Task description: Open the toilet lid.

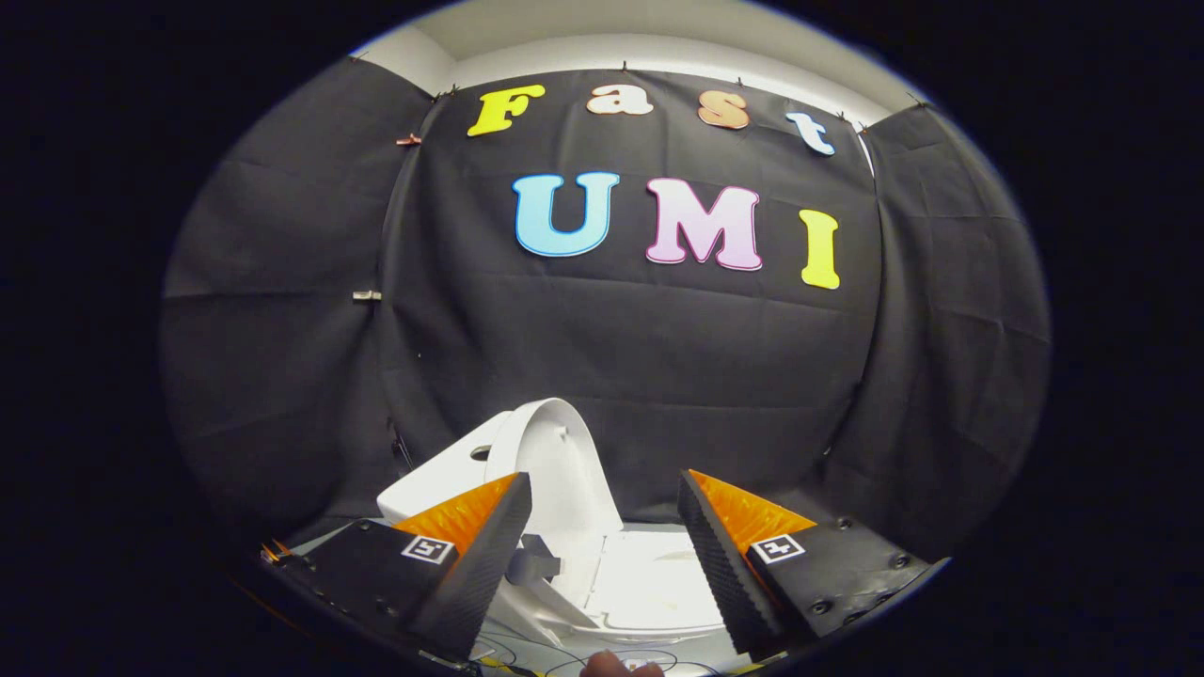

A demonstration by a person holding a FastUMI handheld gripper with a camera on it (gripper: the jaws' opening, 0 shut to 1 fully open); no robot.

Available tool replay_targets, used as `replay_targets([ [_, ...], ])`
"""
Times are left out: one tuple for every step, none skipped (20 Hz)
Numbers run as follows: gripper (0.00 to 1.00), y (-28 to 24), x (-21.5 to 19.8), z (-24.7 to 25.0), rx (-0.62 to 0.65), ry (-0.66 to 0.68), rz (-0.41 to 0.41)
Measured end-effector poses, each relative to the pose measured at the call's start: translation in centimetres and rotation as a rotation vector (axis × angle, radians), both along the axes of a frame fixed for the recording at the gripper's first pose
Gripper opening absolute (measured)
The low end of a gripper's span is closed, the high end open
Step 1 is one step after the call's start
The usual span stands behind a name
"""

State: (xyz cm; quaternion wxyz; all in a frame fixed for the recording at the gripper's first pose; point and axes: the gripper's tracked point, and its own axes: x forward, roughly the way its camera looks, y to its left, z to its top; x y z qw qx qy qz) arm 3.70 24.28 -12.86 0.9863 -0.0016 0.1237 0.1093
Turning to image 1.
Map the black lid lift handle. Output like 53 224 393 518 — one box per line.
508 533 562 586

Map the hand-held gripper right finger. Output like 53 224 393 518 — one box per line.
677 468 948 661

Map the white toilet seat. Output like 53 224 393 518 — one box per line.
583 527 727 640

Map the black backdrop cloth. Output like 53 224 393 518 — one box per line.
160 56 1052 565

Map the white toilet lid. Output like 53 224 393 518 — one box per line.
484 398 624 607

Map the white ceramic toilet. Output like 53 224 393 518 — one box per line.
376 411 730 654

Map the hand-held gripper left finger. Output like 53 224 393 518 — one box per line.
261 472 533 664

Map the thin black cable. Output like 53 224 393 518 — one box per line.
470 632 744 677

